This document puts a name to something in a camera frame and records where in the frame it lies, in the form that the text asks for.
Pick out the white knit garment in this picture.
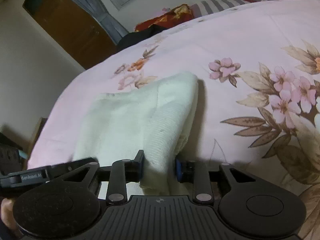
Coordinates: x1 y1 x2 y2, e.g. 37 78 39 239
73 72 199 196

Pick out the person's left hand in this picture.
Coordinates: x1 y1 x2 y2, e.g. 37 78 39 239
1 198 17 231

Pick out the black cloth on bed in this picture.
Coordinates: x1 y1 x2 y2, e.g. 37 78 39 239
116 24 167 53

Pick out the pink floral bed sheet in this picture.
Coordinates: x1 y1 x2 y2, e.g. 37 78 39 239
28 0 319 239

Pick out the brown wooden door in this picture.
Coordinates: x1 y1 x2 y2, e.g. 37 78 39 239
23 0 116 69

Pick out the red orange patterned cloth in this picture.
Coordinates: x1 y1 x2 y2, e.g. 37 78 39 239
135 4 194 32

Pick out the grey curtain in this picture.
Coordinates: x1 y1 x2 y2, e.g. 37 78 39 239
72 0 129 44

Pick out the grey striped pillow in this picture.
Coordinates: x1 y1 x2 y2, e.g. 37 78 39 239
190 0 249 18

